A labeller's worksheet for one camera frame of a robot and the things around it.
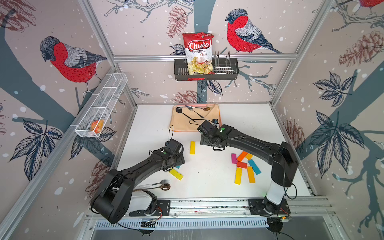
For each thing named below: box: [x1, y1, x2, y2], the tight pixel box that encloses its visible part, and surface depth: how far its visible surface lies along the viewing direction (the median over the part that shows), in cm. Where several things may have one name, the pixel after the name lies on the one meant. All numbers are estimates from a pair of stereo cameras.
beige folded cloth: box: [169, 104, 222, 132], surface depth 116 cm
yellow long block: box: [234, 167, 243, 186], surface depth 85 cm
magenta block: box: [231, 153, 237, 164], surface depth 92 cm
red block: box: [236, 161, 248, 169], surface depth 90 cm
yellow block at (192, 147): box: [189, 141, 196, 155], surface depth 97 cm
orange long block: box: [247, 166, 256, 183], surface depth 86 cm
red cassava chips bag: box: [182, 32, 215, 81], surface depth 85 cm
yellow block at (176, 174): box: [168, 168, 184, 181], surface depth 86 cm
